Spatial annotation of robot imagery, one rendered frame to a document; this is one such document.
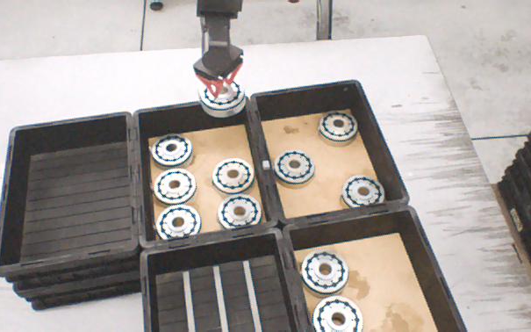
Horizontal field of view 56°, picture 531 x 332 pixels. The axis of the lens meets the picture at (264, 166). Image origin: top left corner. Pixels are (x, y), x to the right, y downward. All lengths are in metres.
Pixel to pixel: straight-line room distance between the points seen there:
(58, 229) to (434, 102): 1.17
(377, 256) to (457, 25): 2.23
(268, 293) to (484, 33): 2.41
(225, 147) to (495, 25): 2.29
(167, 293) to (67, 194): 0.38
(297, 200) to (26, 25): 2.41
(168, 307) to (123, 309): 0.19
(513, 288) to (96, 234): 1.02
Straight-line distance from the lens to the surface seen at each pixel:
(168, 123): 1.35
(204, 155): 1.33
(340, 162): 1.32
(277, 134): 1.36
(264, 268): 1.16
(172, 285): 1.16
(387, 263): 1.19
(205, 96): 1.18
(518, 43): 3.25
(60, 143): 1.41
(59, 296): 1.29
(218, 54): 0.97
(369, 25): 3.10
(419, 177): 1.50
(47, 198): 1.35
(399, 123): 1.62
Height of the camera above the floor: 1.88
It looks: 54 degrees down
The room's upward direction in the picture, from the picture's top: straight up
